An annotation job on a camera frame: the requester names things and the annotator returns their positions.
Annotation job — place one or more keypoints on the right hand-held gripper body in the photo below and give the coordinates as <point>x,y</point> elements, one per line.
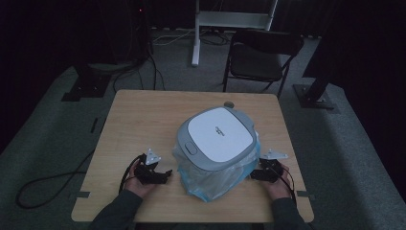
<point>270,167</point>

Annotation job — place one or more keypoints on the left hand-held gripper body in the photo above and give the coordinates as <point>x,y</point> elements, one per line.
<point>147,175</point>

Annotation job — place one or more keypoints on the white desk frame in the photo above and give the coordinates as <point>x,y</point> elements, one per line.
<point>230,19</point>

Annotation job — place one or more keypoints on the wooden table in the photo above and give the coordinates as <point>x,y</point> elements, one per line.
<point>143,121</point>

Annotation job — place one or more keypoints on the black stand base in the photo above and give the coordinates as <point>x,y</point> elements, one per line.
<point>86,86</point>
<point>314,96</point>

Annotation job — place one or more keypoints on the small grey round cap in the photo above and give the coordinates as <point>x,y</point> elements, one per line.
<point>228,104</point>

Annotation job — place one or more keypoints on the black folding chair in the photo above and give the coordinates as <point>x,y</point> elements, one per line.
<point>255,60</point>

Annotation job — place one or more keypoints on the grey tape strip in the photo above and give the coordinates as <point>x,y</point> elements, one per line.
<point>304,194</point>
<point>79,194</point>

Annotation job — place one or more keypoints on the person's left hand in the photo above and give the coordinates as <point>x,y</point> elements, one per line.
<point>138,187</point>

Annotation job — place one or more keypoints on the person's right hand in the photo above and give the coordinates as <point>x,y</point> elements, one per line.
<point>281,188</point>

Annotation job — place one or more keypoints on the translucent blue plastic bag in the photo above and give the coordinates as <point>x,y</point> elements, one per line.
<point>210,183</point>

